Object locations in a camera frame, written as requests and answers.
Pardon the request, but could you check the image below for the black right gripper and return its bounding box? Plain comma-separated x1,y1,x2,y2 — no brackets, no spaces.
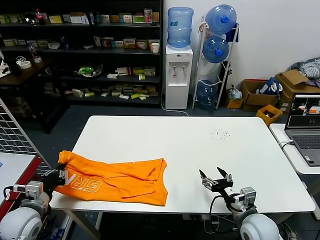
199,166,236,200

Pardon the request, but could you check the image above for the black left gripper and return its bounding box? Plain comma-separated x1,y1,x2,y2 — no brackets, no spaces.
41,163,68,192

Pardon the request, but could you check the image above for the orange t-shirt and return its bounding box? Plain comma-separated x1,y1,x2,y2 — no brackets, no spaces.
53,150,169,207

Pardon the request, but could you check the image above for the pile of grey blue clothes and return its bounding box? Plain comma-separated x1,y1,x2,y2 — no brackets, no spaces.
289,56,320,88

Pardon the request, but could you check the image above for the large white table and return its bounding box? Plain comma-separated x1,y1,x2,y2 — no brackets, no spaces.
47,115,316,240

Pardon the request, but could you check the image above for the small white side table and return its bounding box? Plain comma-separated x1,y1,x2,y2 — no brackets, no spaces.
269,122,320,218

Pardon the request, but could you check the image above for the yellow plastic crate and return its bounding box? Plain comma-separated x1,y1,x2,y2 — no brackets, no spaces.
255,104,284,127

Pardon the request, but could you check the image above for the small cardboard box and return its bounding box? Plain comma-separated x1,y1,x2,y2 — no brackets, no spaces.
225,95,245,109

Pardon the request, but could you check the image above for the open cardboard box red rim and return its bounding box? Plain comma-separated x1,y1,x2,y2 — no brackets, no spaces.
239,79,279,112

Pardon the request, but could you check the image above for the grey plastic bag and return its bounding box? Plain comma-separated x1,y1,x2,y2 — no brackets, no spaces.
227,84,243,100

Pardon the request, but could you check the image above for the white water dispenser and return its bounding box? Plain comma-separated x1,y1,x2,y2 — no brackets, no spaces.
165,45,194,110

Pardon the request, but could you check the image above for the grey laptop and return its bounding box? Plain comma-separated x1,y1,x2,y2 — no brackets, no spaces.
284,92,320,166

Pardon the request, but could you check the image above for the clear bowl with green packets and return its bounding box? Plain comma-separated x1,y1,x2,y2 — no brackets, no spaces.
73,63,104,80

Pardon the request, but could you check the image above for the brown wooden table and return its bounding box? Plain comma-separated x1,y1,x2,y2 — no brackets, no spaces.
0,58,71,136

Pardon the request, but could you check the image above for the blue bag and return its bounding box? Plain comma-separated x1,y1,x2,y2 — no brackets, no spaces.
258,76,284,95

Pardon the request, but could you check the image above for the white tape roll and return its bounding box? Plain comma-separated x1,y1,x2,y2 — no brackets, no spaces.
15,56,33,70

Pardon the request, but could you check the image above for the black cylinder container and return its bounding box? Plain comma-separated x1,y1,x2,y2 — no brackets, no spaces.
7,57,23,77

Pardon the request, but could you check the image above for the white jug rack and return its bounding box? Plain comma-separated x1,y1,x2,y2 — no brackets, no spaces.
192,15,240,111

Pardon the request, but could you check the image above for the clear bottle purple label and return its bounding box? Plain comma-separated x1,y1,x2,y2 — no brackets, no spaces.
27,43,39,61

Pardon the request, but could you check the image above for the large brown cardboard box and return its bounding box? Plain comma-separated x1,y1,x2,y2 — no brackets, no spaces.
274,69,320,112

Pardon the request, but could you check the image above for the dark blue bottle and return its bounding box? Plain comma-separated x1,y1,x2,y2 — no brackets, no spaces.
60,35,70,51

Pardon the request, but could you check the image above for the black shelving unit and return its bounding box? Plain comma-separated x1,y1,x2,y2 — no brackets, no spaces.
0,0,164,109

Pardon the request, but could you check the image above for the yellow white medicine box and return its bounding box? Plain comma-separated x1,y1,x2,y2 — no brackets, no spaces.
123,37,137,49

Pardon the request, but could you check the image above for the yellow green box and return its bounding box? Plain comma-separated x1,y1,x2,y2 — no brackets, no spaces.
48,15,64,25

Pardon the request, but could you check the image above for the cola bottle red cap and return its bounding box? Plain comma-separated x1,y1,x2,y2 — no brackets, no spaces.
34,8,46,26

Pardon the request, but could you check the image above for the shiny round bowl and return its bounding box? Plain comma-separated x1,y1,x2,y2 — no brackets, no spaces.
23,13,39,26

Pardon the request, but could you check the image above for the blue water jug with label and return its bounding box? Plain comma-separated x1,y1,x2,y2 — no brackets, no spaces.
167,6,194,49

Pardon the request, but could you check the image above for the teal white box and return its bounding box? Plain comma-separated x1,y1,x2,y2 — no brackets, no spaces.
119,13,133,24

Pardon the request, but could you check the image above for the pink floral box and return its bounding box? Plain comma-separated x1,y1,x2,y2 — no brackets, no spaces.
143,9,154,24

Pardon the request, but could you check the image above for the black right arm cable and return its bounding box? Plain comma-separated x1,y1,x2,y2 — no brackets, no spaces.
209,195,242,233

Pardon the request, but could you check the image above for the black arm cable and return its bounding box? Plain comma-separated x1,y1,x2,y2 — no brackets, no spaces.
209,195,242,233
2,186,16,201

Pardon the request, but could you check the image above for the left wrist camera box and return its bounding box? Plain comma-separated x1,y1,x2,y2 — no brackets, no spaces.
13,181,44,198

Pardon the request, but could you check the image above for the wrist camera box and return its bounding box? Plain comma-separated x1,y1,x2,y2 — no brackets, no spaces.
234,186,257,205
13,181,44,198

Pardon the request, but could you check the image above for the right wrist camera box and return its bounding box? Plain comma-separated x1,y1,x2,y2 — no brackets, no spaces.
234,186,257,205

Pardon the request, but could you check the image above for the white wire grid panel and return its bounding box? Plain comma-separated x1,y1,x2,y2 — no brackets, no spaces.
0,98,52,170

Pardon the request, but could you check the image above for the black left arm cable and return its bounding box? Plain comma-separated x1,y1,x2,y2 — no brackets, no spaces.
2,186,16,201

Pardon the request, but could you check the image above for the white laptop cable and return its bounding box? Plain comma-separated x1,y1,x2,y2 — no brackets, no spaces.
278,139,294,150

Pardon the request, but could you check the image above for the white dispenser hose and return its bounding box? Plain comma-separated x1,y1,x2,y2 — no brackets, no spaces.
160,79,191,117

